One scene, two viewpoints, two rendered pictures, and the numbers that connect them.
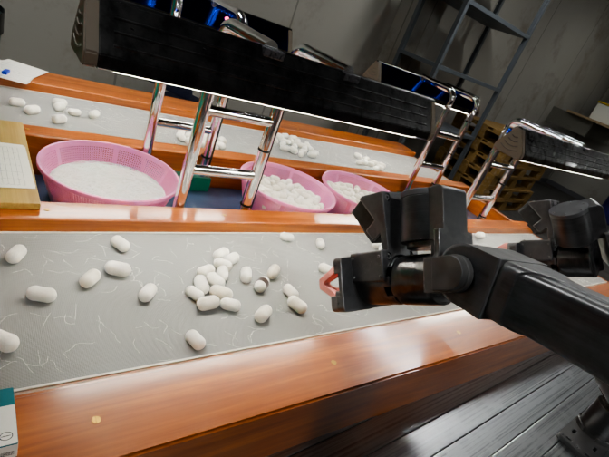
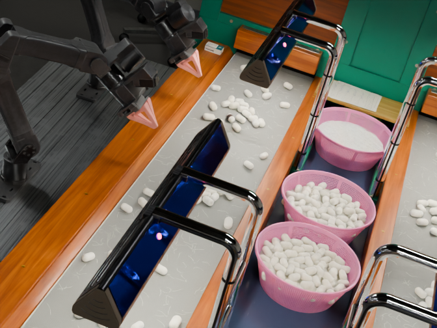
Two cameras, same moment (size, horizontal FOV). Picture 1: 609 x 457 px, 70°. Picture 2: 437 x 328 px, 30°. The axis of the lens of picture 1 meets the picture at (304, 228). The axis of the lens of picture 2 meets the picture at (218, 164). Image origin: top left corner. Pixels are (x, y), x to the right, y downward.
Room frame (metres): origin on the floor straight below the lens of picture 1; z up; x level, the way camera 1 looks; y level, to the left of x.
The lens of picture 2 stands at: (2.38, -1.32, 1.97)
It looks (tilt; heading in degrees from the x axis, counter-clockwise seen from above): 32 degrees down; 142
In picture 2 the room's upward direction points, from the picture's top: 15 degrees clockwise
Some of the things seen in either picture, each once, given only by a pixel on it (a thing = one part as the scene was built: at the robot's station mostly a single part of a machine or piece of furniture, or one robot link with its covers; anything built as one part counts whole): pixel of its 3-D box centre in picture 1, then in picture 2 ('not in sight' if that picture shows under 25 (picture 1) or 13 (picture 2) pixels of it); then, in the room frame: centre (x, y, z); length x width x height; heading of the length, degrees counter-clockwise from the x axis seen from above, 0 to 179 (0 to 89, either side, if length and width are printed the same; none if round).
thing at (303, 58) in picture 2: not in sight; (278, 49); (0.35, 0.37, 0.83); 0.30 x 0.06 x 0.07; 43
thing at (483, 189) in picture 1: (490, 163); not in sight; (5.18, -1.70, 0.40); 1.16 x 0.78 x 0.81; 136
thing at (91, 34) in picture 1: (302, 82); (284, 31); (0.70, 0.09, 1.08); 0.62 x 0.08 x 0.07; 133
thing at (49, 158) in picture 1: (110, 189); (349, 141); (0.78, 0.40, 0.72); 0.27 x 0.27 x 0.10
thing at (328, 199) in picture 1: (283, 199); (324, 211); (1.08, 0.08, 0.72); 0.27 x 0.27 x 0.10
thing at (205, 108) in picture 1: (248, 163); (293, 95); (0.76, 0.14, 0.90); 0.20 x 0.19 x 0.45; 133
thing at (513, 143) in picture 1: (565, 154); (166, 204); (1.36, -0.62, 1.08); 0.62 x 0.08 x 0.07; 133
